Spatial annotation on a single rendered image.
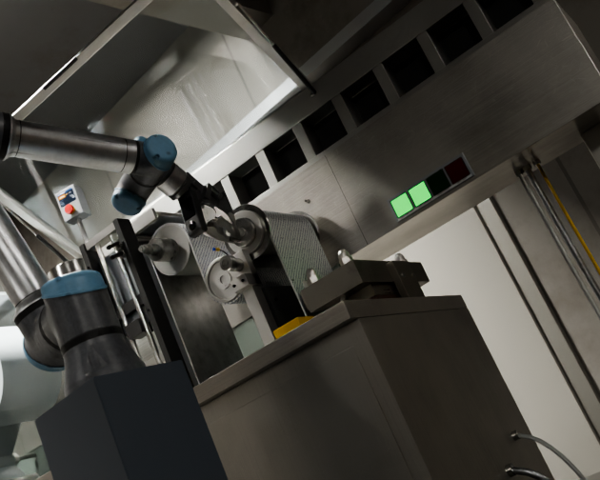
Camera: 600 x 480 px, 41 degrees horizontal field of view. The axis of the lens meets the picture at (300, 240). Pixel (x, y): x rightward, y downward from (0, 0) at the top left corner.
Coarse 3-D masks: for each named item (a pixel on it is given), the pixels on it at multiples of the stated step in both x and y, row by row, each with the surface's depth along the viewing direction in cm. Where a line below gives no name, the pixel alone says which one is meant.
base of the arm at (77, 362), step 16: (80, 336) 143; (96, 336) 144; (112, 336) 145; (64, 352) 145; (80, 352) 142; (96, 352) 142; (112, 352) 142; (128, 352) 144; (80, 368) 141; (96, 368) 141; (112, 368) 140; (128, 368) 142; (80, 384) 139
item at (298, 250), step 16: (272, 240) 204; (288, 240) 210; (304, 240) 218; (288, 256) 206; (304, 256) 213; (320, 256) 220; (288, 272) 202; (304, 272) 208; (320, 272) 216; (304, 288) 204
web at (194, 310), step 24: (288, 216) 218; (192, 240) 220; (216, 240) 229; (264, 264) 219; (168, 288) 225; (192, 288) 234; (192, 312) 228; (216, 312) 237; (192, 336) 223; (216, 336) 231; (192, 360) 217; (216, 360) 226
